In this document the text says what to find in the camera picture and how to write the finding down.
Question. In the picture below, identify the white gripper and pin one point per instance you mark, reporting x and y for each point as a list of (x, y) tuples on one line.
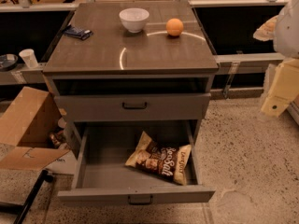
[(288, 32)]

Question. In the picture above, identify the brown sea salt chip bag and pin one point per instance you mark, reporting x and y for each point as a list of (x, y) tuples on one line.
[(165, 161)]

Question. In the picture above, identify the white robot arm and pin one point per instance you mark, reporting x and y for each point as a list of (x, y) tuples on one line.
[(283, 30)]

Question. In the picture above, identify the grey drawer cabinet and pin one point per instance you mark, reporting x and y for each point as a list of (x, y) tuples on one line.
[(114, 61)]

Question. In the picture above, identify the closed grey top drawer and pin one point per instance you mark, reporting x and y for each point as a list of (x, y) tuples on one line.
[(133, 107)]

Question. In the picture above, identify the open grey middle drawer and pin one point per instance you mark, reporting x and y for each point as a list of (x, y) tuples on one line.
[(102, 178)]

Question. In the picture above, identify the orange fruit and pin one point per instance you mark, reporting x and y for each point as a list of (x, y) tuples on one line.
[(174, 27)]

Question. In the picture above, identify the white ceramic bowl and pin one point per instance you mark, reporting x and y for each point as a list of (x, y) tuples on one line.
[(134, 19)]

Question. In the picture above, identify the dark blue snack packet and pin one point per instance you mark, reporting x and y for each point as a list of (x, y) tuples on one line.
[(77, 32)]

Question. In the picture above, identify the white paper cup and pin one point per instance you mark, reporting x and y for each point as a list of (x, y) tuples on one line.
[(28, 56)]

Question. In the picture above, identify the open cardboard box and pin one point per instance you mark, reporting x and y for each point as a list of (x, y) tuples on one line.
[(26, 125)]

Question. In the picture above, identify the dark round plate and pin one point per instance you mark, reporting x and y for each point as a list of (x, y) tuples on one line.
[(8, 62)]

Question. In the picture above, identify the black metal stand leg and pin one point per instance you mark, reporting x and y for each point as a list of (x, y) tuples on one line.
[(21, 210)]

